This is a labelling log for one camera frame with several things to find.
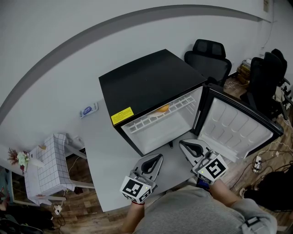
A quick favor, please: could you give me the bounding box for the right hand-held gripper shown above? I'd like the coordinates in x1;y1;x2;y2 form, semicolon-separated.
179;138;229;186

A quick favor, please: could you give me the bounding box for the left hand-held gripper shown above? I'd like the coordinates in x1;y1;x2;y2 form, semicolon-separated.
119;153;164;205

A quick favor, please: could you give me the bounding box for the black mini fridge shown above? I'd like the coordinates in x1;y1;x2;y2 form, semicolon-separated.
98;48;284;163

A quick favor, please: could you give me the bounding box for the person's right forearm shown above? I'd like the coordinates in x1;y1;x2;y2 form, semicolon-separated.
209;179;242;207

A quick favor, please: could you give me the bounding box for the person's left forearm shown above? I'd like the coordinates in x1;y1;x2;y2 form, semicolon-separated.
121;202;146;234

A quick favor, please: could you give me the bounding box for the small black screen device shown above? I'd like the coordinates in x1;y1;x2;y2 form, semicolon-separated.
196;178;211;192

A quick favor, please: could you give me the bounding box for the white plate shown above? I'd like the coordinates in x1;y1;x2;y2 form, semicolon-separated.
148;107;171;118

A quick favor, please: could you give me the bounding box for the person's grey shirt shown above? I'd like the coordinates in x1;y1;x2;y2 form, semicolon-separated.
134;186;278;234

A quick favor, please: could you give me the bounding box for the white tiled side table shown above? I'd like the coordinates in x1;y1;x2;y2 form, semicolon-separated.
12;143;96;207

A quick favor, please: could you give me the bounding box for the wet wipes packet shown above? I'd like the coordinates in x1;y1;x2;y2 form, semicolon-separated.
79;102;99;119

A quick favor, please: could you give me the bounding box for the black bag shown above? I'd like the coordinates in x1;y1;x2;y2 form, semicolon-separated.
244;170;293;212

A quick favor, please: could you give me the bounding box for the black mesh office chair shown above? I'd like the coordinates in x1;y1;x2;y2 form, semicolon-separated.
240;52;287;119
271;48;288;76
184;39;233;87

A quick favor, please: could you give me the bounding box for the white and red flower bouquet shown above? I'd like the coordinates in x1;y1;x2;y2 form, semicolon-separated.
7;148;30;166

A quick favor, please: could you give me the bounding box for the white coiled cable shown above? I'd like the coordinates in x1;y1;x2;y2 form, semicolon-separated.
224;81;243;90

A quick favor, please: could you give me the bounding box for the white floor cable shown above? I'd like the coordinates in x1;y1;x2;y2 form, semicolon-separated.
258;140;293;158

